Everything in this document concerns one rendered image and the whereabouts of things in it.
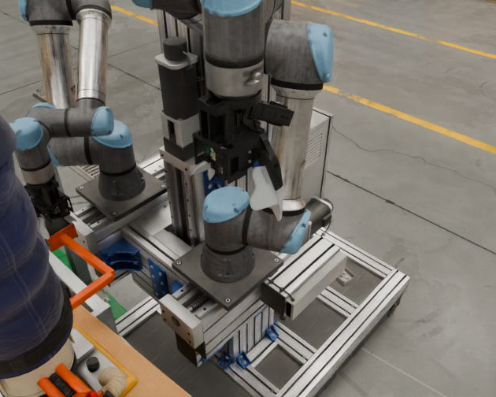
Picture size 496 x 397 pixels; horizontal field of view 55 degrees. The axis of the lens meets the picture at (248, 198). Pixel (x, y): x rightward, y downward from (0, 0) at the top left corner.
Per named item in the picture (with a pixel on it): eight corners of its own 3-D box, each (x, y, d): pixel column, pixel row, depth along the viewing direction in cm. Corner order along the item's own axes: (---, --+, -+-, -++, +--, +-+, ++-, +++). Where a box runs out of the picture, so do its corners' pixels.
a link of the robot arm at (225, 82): (234, 40, 64) (279, 57, 60) (234, 72, 67) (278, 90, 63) (192, 57, 60) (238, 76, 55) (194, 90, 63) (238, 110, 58)
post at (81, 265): (81, 301, 250) (25, 139, 187) (92, 294, 254) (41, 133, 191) (88, 308, 247) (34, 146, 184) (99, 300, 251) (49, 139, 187)
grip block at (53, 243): (35, 239, 136) (30, 226, 133) (61, 224, 141) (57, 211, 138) (52, 252, 132) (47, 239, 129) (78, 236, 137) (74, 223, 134)
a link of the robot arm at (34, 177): (12, 164, 118) (42, 150, 123) (18, 179, 121) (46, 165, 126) (30, 175, 114) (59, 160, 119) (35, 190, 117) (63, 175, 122)
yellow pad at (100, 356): (23, 332, 124) (17, 320, 121) (57, 309, 130) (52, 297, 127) (105, 413, 107) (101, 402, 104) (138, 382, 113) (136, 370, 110)
